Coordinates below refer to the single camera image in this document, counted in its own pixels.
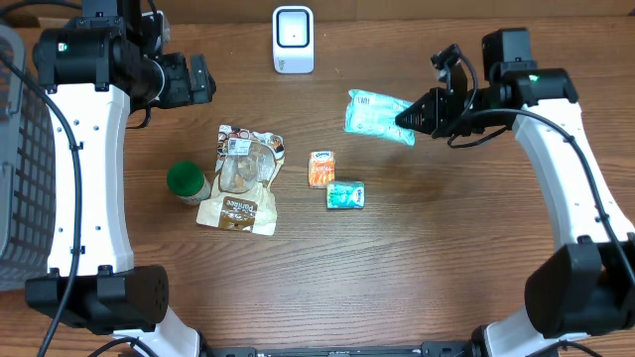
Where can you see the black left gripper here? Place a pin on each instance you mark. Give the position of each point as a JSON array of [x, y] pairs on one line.
[[199, 79]]

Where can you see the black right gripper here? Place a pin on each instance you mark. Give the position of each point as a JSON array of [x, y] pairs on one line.
[[434, 108]]

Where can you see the teal wet wipes pack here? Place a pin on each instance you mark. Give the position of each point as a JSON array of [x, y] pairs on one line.
[[374, 114]]

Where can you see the green lidded jar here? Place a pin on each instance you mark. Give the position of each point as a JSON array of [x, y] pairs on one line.
[[187, 181]]

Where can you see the teal tissue packet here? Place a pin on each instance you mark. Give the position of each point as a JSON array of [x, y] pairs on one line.
[[345, 195]]

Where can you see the orange tissue packet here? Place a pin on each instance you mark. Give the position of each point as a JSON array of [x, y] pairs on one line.
[[321, 169]]

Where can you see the beige snack pouch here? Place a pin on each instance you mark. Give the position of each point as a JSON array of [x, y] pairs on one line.
[[241, 199]]

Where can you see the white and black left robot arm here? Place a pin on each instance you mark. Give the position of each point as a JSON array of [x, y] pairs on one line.
[[93, 73]]

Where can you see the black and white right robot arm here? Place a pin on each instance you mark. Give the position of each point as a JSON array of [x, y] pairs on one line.
[[586, 288]]

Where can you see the white barcode scanner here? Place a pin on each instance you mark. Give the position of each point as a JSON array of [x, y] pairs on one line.
[[293, 39]]

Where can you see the grey plastic mesh basket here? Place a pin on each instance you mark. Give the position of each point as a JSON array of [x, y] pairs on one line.
[[28, 199]]

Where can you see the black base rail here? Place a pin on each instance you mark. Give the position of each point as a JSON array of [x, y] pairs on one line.
[[337, 352]]

